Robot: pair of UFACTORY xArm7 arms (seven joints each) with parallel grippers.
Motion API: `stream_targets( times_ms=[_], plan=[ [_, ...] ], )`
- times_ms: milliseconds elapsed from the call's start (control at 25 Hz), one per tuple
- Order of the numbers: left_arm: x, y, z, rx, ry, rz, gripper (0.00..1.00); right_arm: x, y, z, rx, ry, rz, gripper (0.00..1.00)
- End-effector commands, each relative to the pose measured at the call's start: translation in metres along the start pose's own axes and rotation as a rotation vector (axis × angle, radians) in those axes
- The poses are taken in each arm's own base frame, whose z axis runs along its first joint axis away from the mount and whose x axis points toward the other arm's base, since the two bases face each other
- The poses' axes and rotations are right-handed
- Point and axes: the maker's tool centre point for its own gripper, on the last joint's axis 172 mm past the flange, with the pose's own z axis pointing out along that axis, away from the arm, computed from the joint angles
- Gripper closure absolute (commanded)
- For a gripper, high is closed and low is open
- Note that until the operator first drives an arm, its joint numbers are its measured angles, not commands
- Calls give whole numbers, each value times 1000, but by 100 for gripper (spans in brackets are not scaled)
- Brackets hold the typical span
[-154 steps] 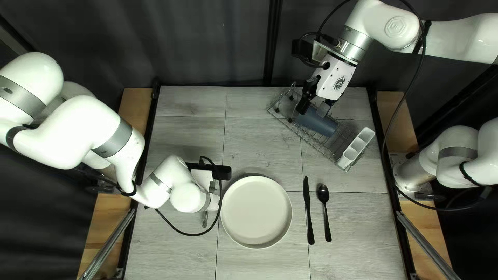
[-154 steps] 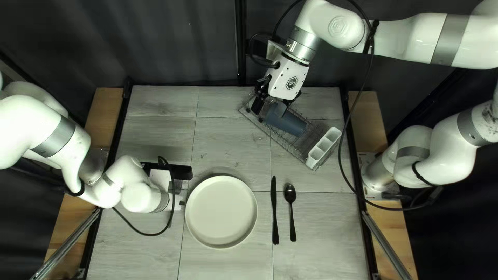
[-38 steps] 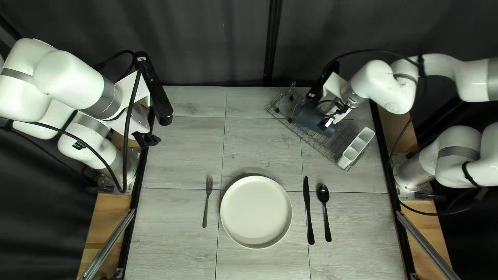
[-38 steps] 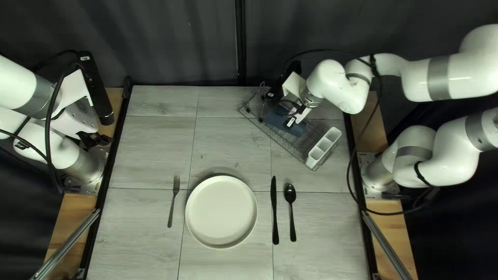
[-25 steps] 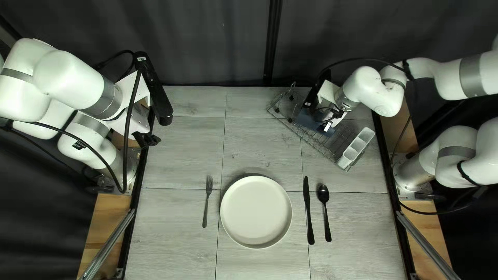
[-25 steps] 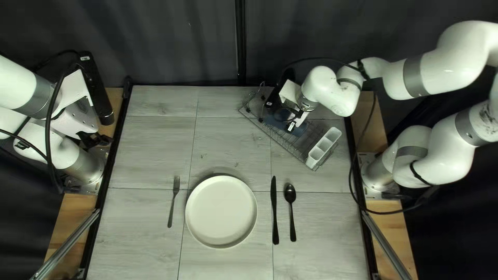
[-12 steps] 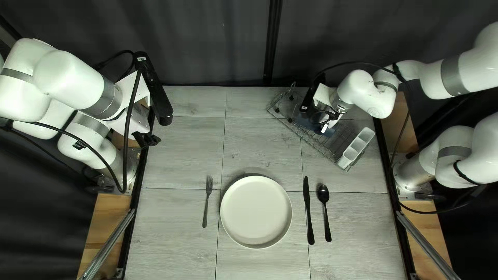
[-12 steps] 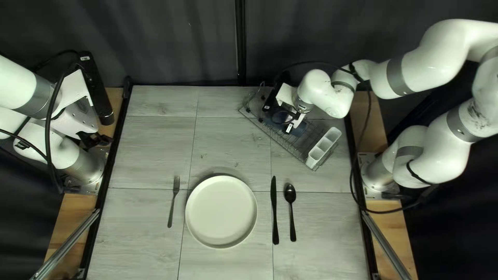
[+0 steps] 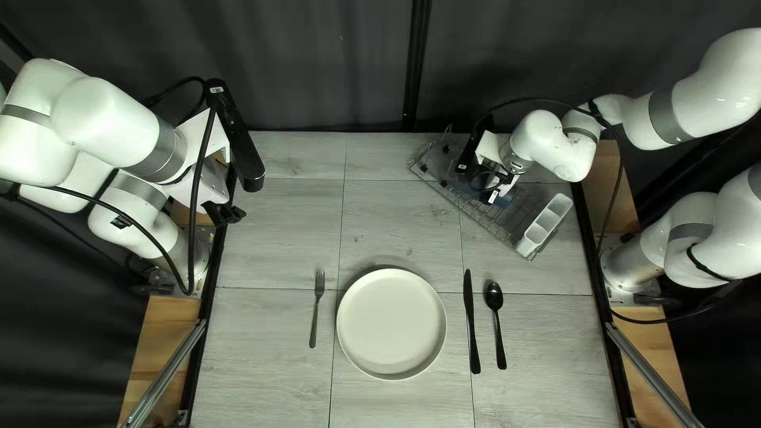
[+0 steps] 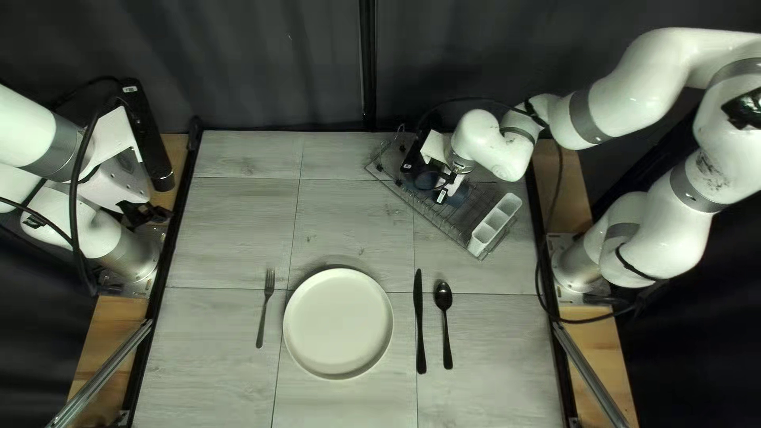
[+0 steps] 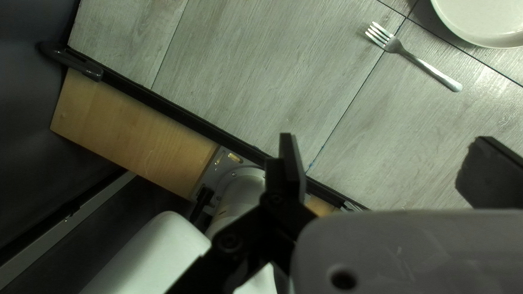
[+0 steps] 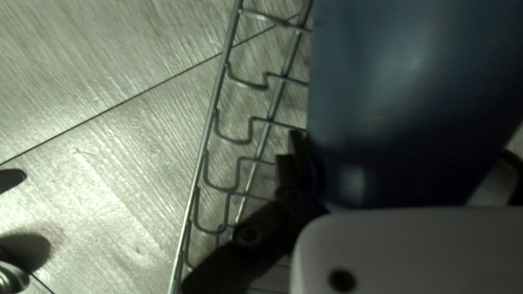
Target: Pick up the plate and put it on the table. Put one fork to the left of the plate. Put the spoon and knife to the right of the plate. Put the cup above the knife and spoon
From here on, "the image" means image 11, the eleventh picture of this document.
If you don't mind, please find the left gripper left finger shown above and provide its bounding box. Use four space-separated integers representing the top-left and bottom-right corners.
165 133 318 294

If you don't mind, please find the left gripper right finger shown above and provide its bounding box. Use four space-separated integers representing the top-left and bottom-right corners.
455 136 523 210

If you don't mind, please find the metal fork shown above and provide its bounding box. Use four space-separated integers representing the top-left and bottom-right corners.
365 21 463 93

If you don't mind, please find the pale round plate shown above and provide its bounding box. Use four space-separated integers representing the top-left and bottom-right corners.
430 0 523 50

